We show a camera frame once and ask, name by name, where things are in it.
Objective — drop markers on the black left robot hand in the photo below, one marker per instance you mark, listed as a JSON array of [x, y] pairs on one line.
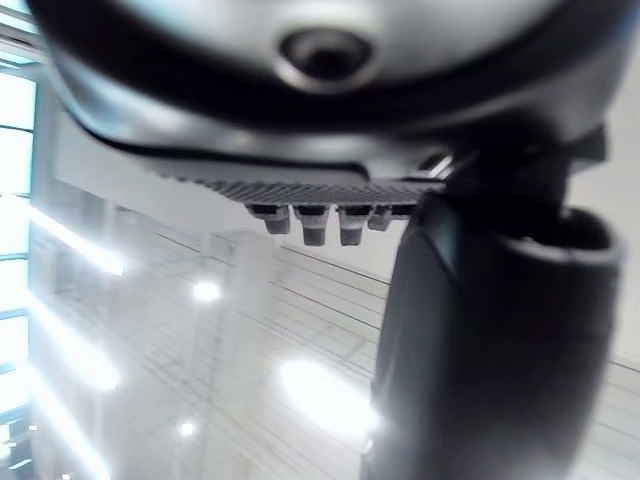
[[450, 100]]

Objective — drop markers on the glass window wall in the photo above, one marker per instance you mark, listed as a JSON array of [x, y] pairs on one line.
[[15, 200]]

